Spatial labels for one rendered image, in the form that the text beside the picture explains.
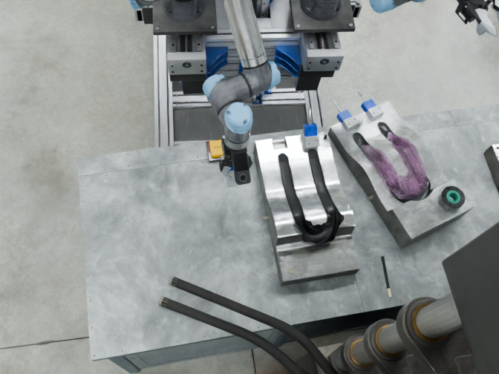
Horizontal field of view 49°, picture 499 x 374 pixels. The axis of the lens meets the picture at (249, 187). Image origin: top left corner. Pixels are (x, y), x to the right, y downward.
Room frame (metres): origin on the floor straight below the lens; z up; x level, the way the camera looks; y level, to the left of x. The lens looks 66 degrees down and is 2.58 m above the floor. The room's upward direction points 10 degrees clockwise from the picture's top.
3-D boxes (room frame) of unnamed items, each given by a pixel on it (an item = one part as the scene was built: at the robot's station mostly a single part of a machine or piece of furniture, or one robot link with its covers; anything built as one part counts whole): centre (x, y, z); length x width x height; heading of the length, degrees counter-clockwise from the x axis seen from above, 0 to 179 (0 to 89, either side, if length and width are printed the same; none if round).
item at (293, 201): (0.74, -0.20, 0.92); 0.35 x 0.16 x 0.09; 20
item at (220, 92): (0.86, 0.11, 1.25); 0.11 x 0.11 x 0.08; 39
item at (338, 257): (0.73, -0.20, 0.87); 0.50 x 0.26 x 0.14; 20
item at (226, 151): (0.78, 0.06, 1.09); 0.09 x 0.08 x 0.12; 20
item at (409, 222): (0.93, -0.51, 0.86); 0.50 x 0.26 x 0.11; 37
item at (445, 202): (0.81, -0.67, 0.93); 0.08 x 0.08 x 0.04
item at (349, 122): (1.11, -0.30, 0.86); 0.13 x 0.05 x 0.05; 37
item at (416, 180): (0.93, -0.50, 0.90); 0.26 x 0.18 x 0.08; 37
